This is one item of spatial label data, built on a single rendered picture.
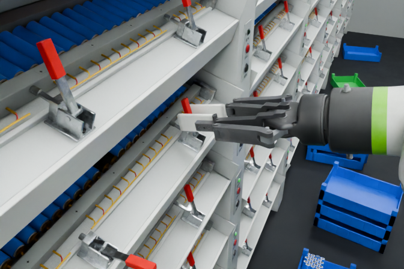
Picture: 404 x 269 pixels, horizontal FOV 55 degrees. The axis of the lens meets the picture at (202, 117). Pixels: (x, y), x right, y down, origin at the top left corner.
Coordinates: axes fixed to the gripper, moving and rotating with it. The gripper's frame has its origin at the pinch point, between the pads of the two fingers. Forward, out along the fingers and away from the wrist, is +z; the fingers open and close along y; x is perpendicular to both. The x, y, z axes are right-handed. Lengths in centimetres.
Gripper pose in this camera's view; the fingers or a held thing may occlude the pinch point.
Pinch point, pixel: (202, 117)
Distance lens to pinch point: 64.3
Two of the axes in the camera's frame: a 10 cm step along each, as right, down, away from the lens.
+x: -2.0, -8.8, -4.2
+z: -8.9, -0.2, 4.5
